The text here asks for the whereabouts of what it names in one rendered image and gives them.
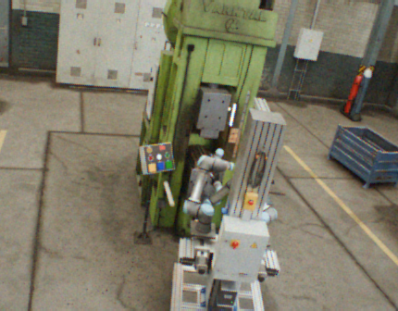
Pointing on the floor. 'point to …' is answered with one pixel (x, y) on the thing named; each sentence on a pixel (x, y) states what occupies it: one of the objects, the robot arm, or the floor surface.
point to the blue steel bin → (367, 155)
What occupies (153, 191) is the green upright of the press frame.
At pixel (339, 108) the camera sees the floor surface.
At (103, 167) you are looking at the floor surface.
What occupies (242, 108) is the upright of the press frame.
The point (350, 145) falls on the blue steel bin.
